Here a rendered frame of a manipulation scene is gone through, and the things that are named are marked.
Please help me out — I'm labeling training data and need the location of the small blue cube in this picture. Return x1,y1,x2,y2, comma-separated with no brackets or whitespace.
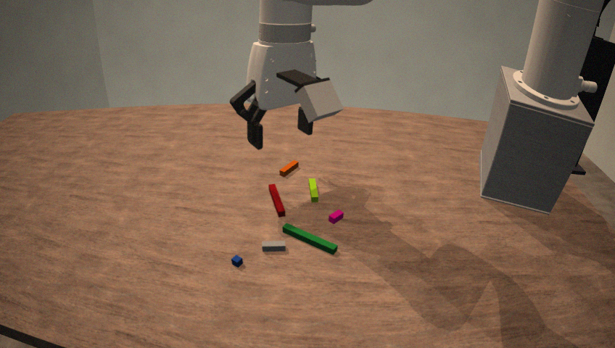
231,255,243,268

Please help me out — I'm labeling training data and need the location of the orange rod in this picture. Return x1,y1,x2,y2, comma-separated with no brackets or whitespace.
279,160,299,177

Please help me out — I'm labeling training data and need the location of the red rod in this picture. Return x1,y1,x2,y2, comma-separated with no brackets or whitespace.
268,184,286,217

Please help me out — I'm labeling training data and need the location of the small magenta block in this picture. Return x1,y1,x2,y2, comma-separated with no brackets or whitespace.
329,210,344,224

